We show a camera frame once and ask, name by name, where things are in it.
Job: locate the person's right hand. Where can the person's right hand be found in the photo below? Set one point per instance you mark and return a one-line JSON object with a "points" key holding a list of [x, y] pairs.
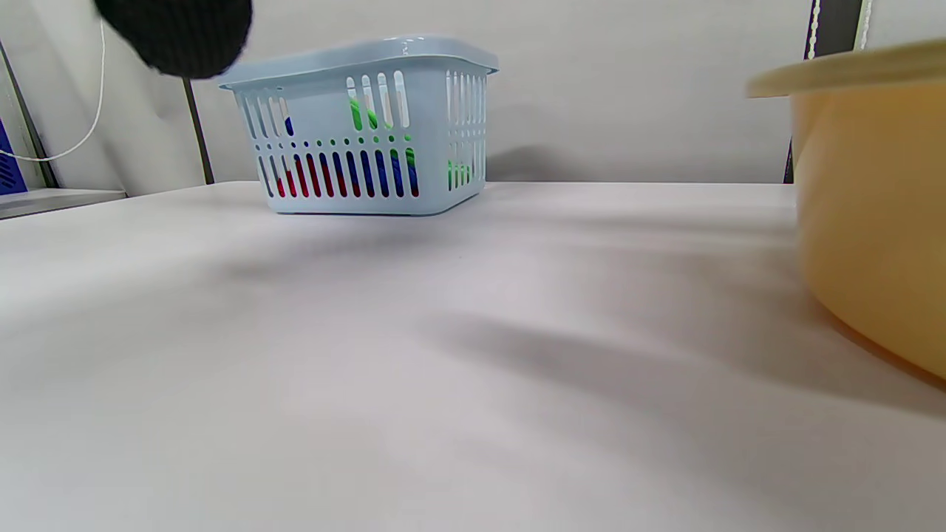
{"points": [[177, 33]]}

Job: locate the red rectangular towel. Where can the red rectangular towel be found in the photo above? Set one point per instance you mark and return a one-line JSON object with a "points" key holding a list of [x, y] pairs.
{"points": [[301, 177]]}

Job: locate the green rectangular towel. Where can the green rectangular towel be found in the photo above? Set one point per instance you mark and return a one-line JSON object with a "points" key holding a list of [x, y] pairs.
{"points": [[355, 114]]}

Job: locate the blue rectangular towel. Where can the blue rectangular towel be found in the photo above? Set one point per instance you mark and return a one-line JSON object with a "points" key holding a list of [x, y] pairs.
{"points": [[367, 176]]}

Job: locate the light blue plastic basket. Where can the light blue plastic basket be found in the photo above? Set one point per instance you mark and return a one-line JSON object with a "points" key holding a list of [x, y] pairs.
{"points": [[318, 81]]}

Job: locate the blue panel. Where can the blue panel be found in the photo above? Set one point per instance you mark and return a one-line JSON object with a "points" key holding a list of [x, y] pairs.
{"points": [[11, 159]]}

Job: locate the grey side table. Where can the grey side table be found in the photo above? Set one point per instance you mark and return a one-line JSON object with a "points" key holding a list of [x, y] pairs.
{"points": [[52, 203]]}

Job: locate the yellow plastic basin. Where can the yellow plastic basin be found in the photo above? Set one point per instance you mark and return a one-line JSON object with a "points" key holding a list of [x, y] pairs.
{"points": [[872, 222]]}

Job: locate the thin dark wall strip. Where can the thin dark wall strip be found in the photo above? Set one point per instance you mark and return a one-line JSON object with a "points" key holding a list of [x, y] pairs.
{"points": [[199, 140], [29, 118]]}

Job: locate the dark grey wall strip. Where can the dark grey wall strip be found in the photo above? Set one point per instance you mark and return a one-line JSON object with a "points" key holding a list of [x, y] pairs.
{"points": [[839, 26]]}

